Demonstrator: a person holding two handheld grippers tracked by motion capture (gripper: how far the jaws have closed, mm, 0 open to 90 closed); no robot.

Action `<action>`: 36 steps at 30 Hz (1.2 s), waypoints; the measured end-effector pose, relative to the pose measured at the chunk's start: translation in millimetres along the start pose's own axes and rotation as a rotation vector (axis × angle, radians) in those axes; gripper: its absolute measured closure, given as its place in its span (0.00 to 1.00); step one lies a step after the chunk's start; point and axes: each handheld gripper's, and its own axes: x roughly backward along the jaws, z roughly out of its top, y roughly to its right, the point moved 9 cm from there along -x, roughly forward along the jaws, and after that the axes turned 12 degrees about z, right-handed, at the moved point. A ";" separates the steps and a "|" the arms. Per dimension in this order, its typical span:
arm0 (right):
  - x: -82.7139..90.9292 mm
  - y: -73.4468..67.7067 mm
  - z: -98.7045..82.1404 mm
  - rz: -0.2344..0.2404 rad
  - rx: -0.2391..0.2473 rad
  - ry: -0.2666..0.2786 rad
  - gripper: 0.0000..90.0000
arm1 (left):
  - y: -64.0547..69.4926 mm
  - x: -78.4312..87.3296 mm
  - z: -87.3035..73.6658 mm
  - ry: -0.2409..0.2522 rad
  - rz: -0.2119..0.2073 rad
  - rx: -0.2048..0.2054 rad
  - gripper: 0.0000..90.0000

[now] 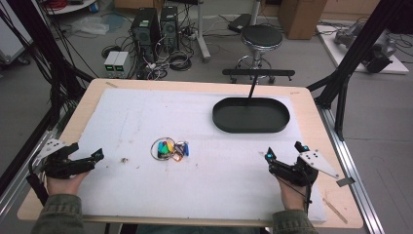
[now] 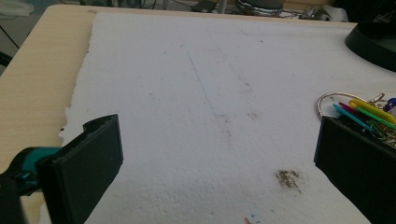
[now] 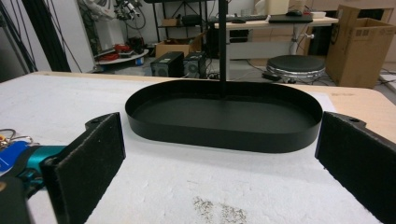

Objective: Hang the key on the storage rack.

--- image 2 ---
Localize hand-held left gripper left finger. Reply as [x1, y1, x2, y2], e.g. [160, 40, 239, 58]
[36, 113, 124, 224]

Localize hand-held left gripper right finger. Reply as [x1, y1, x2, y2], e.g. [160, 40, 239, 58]
[313, 115, 396, 224]

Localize brass clasp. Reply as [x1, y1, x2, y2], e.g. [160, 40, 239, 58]
[368, 92, 387, 106]

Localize black round base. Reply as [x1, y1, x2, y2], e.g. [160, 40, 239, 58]
[345, 21, 396, 73]

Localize white foam mat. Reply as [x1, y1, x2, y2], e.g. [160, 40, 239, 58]
[38, 12, 396, 224]

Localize white device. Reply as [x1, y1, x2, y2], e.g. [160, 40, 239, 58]
[317, 4, 348, 22]

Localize white cloth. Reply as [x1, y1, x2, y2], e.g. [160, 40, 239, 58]
[0, 0, 35, 19]

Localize dark flat device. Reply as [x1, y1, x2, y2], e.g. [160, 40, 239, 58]
[191, 0, 219, 13]

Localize metal key ring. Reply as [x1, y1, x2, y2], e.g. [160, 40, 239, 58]
[317, 91, 370, 120]

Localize black cable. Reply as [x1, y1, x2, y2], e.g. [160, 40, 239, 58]
[0, 24, 21, 49]

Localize coiled metal hose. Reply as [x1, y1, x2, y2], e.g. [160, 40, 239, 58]
[234, 0, 285, 17]

